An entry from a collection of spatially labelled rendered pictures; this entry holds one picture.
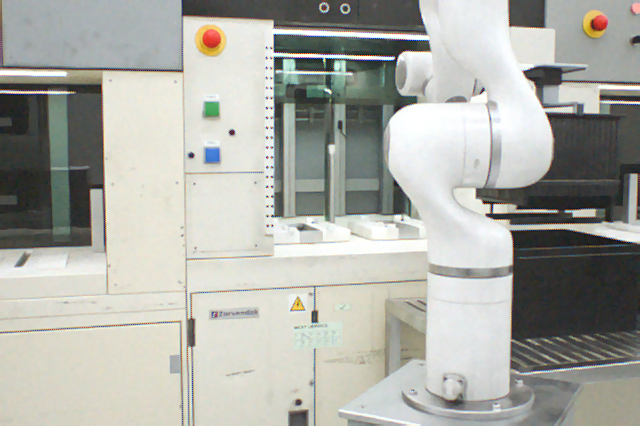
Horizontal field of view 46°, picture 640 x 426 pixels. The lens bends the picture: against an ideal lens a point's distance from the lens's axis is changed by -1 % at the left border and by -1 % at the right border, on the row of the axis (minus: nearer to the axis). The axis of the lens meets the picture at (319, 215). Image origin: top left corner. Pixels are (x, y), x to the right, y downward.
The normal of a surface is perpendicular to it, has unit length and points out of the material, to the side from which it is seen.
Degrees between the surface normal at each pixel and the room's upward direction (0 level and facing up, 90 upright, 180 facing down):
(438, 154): 95
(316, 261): 90
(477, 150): 95
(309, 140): 90
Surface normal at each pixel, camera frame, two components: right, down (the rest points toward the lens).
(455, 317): -0.43, 0.09
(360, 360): 0.28, 0.10
